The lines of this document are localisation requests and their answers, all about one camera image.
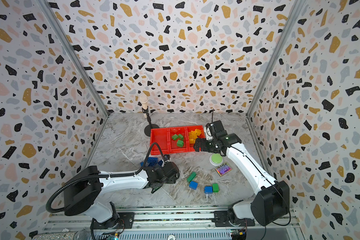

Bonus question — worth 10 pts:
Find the yellow lego pile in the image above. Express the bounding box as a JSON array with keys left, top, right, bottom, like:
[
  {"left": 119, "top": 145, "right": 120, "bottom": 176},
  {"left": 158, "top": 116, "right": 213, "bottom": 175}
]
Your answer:
[{"left": 189, "top": 129, "right": 202, "bottom": 145}]

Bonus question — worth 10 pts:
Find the green slanted lego brick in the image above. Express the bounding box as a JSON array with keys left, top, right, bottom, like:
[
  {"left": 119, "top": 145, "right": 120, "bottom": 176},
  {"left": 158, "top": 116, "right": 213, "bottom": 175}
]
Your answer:
[{"left": 187, "top": 172, "right": 197, "bottom": 183}]

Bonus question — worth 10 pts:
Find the green lego pile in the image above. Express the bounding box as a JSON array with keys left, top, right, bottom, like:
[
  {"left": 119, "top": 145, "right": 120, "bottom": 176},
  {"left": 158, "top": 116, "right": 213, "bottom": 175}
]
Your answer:
[{"left": 172, "top": 134, "right": 184, "bottom": 148}]

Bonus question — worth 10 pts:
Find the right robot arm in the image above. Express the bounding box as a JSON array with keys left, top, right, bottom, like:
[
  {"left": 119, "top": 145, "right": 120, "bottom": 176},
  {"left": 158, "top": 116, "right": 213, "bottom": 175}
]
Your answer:
[{"left": 194, "top": 121, "right": 291, "bottom": 226}]

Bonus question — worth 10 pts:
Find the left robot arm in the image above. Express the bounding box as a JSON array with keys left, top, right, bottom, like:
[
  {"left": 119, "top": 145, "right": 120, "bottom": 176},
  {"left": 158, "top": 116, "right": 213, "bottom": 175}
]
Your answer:
[{"left": 63, "top": 161, "right": 180, "bottom": 228}]

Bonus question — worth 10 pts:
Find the blue flat lego plate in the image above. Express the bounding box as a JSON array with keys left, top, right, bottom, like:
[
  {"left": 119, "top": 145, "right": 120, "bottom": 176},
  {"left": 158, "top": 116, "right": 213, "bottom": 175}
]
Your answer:
[{"left": 140, "top": 157, "right": 164, "bottom": 167}]

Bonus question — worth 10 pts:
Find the green push button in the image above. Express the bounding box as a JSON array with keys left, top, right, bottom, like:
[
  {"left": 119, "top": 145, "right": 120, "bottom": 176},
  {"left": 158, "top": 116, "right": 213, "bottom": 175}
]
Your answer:
[{"left": 210, "top": 154, "right": 223, "bottom": 167}]

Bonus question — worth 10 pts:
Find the right red bin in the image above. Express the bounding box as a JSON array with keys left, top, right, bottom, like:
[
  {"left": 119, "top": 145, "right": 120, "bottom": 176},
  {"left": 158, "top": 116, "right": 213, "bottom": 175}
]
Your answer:
[{"left": 186, "top": 125, "right": 205, "bottom": 152}]

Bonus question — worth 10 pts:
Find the red bin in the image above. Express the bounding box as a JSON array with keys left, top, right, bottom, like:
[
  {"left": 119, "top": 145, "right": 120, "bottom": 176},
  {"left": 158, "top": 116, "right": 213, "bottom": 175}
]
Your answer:
[
  {"left": 186, "top": 125, "right": 205, "bottom": 152},
  {"left": 169, "top": 127, "right": 187, "bottom": 153},
  {"left": 150, "top": 128, "right": 170, "bottom": 155}
]

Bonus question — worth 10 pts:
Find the small colourful card box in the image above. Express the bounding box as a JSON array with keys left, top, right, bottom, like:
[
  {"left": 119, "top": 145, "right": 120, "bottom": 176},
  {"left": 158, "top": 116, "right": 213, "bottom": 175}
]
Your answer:
[{"left": 215, "top": 162, "right": 232, "bottom": 177}]

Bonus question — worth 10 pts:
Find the middle red bin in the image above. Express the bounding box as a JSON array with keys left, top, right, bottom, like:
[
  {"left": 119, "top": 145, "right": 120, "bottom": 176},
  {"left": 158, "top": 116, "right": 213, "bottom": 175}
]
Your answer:
[{"left": 169, "top": 127, "right": 187, "bottom": 153}]

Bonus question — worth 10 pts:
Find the blue small lego brick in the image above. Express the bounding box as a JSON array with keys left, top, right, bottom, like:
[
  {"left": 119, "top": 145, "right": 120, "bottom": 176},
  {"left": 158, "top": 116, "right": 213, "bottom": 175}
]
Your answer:
[{"left": 189, "top": 181, "right": 198, "bottom": 190}]

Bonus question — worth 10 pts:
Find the left red bin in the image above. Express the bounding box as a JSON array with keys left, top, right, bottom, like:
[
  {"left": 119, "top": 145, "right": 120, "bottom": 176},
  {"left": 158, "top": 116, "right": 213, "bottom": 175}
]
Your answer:
[{"left": 150, "top": 128, "right": 170, "bottom": 155}]

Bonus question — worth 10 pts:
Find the green small lego right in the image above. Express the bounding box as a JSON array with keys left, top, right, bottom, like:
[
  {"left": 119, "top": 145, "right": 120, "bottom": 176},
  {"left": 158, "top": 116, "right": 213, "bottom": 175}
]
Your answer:
[{"left": 212, "top": 183, "right": 220, "bottom": 193}]

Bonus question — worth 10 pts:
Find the blue lego brick right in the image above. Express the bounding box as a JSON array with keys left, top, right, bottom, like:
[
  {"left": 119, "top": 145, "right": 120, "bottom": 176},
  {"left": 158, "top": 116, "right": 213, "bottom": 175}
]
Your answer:
[{"left": 204, "top": 186, "right": 213, "bottom": 194}]

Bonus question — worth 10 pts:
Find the wooden peg on black stand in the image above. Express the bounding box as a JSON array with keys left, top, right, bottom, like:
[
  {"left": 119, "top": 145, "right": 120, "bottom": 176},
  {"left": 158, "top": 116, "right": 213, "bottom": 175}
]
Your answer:
[{"left": 139, "top": 93, "right": 159, "bottom": 137}]

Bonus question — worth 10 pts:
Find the black corrugated cable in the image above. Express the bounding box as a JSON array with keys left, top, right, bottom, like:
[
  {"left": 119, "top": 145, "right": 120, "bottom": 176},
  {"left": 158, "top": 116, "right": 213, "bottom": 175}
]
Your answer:
[{"left": 45, "top": 142, "right": 166, "bottom": 214}]

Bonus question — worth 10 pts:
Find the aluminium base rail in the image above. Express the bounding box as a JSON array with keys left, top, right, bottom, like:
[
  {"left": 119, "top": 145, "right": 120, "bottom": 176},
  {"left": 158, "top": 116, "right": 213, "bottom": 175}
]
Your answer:
[{"left": 43, "top": 205, "right": 301, "bottom": 240}]

